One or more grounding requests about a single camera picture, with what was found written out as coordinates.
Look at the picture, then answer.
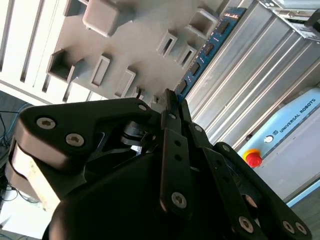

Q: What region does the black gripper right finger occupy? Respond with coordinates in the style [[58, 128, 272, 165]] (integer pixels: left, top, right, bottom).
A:
[[177, 94, 314, 240]]

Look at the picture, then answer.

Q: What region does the blue RAM stick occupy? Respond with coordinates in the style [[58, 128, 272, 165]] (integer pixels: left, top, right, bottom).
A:
[[174, 7, 247, 97]]

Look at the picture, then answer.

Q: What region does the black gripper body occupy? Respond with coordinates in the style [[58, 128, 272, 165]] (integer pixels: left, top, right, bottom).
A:
[[42, 149, 235, 240]]

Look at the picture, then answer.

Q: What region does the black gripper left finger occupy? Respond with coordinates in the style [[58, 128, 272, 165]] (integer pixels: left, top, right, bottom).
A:
[[4, 88, 197, 223]]

